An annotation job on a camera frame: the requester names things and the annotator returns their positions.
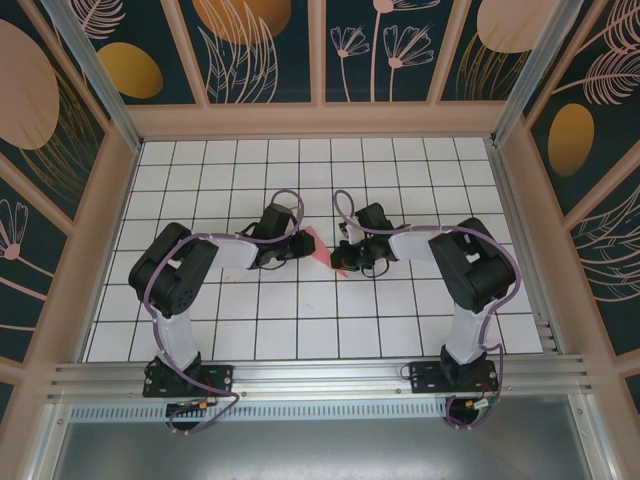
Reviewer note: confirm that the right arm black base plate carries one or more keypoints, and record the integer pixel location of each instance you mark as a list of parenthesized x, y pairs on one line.
[(425, 380)]

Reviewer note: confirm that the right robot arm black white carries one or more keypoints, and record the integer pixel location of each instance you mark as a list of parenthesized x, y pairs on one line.
[(465, 340)]

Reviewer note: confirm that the aluminium side rail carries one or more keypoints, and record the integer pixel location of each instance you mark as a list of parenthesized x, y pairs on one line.
[(525, 250)]

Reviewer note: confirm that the aluminium mounting rail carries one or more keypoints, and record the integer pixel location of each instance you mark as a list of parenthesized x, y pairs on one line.
[(320, 375)]

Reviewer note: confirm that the aluminium frame post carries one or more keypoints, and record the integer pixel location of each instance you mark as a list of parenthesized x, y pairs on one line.
[(100, 85), (530, 70)]

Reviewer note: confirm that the pink cloth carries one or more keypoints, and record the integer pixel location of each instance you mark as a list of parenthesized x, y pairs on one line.
[(317, 245)]

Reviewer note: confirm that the grey metal panel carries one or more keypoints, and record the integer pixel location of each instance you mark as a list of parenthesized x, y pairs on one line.
[(320, 450)]

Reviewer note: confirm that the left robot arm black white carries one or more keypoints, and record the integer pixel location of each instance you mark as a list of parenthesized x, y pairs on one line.
[(177, 340)]

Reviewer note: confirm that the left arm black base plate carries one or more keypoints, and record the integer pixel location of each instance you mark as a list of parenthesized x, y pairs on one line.
[(220, 379)]

